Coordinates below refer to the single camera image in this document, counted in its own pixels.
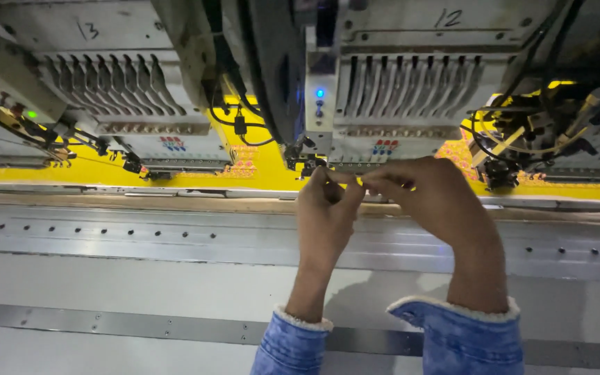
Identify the person's right hand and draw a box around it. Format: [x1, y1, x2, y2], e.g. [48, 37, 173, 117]
[360, 156, 502, 252]

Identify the person's left hand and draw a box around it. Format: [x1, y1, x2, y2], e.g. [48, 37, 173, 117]
[297, 167, 367, 270]

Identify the white embroidery machine head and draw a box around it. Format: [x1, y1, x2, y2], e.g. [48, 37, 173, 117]
[467, 31, 600, 191]
[284, 0, 558, 178]
[0, 0, 234, 180]

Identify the blue denim left sleeve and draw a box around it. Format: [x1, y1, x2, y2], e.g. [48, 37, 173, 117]
[250, 304, 334, 375]

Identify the blue denim sleeve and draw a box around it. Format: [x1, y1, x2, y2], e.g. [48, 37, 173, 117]
[250, 304, 334, 375]
[386, 296, 526, 375]

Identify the blue denim right sleeve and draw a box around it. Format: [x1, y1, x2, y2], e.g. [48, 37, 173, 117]
[386, 296, 526, 375]

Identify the dark machine support column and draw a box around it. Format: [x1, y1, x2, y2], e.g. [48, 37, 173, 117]
[151, 0, 308, 149]

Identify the dark metal strip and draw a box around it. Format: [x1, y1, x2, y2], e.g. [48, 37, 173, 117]
[0, 301, 600, 372]

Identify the yellow embroidered fabric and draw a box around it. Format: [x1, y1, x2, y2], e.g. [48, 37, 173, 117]
[0, 81, 600, 202]

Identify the black cable with connector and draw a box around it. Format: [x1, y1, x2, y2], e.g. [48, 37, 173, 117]
[203, 78, 276, 148]

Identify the metal embroidery frame bar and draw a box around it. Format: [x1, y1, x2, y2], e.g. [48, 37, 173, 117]
[0, 180, 600, 215]

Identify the grey rail with screws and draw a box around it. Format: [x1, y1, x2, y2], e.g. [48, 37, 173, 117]
[0, 202, 600, 284]

